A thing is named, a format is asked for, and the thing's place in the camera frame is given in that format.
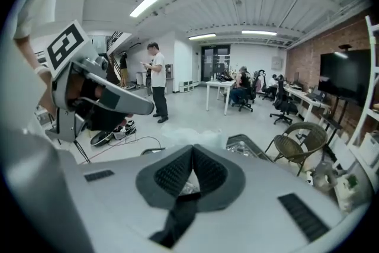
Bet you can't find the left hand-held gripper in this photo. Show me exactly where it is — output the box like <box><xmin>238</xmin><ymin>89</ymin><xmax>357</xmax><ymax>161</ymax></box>
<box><xmin>46</xmin><ymin>20</ymin><xmax>155</xmax><ymax>143</ymax></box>

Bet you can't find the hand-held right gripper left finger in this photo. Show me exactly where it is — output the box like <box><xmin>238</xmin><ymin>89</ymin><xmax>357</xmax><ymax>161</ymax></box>
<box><xmin>70</xmin><ymin>143</ymin><xmax>194</xmax><ymax>253</ymax></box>

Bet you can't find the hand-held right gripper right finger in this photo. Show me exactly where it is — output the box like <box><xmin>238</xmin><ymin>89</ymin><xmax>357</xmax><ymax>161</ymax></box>
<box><xmin>174</xmin><ymin>143</ymin><xmax>358</xmax><ymax>253</ymax></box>

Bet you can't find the person's left forearm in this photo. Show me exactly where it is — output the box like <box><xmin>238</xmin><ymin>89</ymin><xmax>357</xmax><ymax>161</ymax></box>
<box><xmin>14</xmin><ymin>35</ymin><xmax>45</xmax><ymax>71</ymax></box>

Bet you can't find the person's left hand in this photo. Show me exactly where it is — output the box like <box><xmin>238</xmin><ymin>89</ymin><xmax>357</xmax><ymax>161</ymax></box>
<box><xmin>37</xmin><ymin>75</ymin><xmax>99</xmax><ymax>118</ymax></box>

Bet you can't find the black slip-on shoe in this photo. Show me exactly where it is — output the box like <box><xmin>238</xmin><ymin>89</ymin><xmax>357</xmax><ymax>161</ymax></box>
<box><xmin>90</xmin><ymin>130</ymin><xmax>114</xmax><ymax>148</ymax></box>

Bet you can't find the grey metal fixture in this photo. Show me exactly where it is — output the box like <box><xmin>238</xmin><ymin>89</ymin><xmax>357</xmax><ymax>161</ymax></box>
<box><xmin>310</xmin><ymin>161</ymin><xmax>346</xmax><ymax>188</ymax></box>

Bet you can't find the brown wicker chair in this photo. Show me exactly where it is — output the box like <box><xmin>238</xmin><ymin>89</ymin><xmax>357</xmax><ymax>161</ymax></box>
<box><xmin>265</xmin><ymin>122</ymin><xmax>329</xmax><ymax>177</ymax></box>

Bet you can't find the black staircase railing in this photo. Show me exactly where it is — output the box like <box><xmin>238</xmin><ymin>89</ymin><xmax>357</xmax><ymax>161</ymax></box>
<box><xmin>105</xmin><ymin>31</ymin><xmax>133</xmax><ymax>55</ymax></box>

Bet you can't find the black office chair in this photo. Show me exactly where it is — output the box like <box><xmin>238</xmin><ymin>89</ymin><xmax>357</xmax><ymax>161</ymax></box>
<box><xmin>255</xmin><ymin>69</ymin><xmax>268</xmax><ymax>100</ymax></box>
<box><xmin>269</xmin><ymin>74</ymin><xmax>298</xmax><ymax>126</ymax></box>
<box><xmin>235</xmin><ymin>88</ymin><xmax>257</xmax><ymax>113</ymax></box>

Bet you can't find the white wristband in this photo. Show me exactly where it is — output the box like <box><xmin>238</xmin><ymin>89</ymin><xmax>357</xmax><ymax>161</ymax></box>
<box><xmin>33</xmin><ymin>65</ymin><xmax>53</xmax><ymax>78</ymax></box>

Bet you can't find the black television stand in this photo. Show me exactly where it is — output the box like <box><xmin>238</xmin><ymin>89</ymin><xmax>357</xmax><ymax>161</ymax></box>
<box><xmin>319</xmin><ymin>94</ymin><xmax>349</xmax><ymax>158</ymax></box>

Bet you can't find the long white desk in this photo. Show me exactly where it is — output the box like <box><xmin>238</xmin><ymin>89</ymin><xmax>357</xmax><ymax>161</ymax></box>
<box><xmin>282</xmin><ymin>86</ymin><xmax>331</xmax><ymax>124</ymax></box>

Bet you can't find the white table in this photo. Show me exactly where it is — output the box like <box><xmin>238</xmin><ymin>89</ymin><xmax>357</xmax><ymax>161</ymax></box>
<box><xmin>205</xmin><ymin>79</ymin><xmax>237</xmax><ymax>116</ymax></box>

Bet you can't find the black glass double door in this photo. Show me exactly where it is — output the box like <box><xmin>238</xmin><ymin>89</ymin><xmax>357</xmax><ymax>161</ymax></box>
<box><xmin>200</xmin><ymin>44</ymin><xmax>232</xmax><ymax>83</ymax></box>

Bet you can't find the long ceiling light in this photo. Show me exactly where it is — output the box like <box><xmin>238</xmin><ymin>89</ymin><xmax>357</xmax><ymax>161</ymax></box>
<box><xmin>241</xmin><ymin>29</ymin><xmax>278</xmax><ymax>37</ymax></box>
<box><xmin>188</xmin><ymin>33</ymin><xmax>217</xmax><ymax>41</ymax></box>
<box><xmin>129</xmin><ymin>0</ymin><xmax>171</xmax><ymax>18</ymax></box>

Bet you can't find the white shelf rack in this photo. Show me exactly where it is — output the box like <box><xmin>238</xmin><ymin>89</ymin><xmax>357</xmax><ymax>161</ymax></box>
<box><xmin>346</xmin><ymin>15</ymin><xmax>379</xmax><ymax>181</ymax></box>

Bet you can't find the black power cable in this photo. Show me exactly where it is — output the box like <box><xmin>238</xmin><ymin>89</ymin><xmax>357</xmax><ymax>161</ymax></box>
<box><xmin>124</xmin><ymin>134</ymin><xmax>162</xmax><ymax>149</ymax></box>

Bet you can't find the white wall socket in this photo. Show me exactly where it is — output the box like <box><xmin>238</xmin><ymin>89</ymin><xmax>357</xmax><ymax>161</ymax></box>
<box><xmin>271</xmin><ymin>56</ymin><xmax>284</xmax><ymax>71</ymax></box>

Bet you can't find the black wall television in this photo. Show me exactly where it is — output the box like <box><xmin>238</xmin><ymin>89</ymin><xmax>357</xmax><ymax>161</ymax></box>
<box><xmin>319</xmin><ymin>49</ymin><xmax>372</xmax><ymax>107</ymax></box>

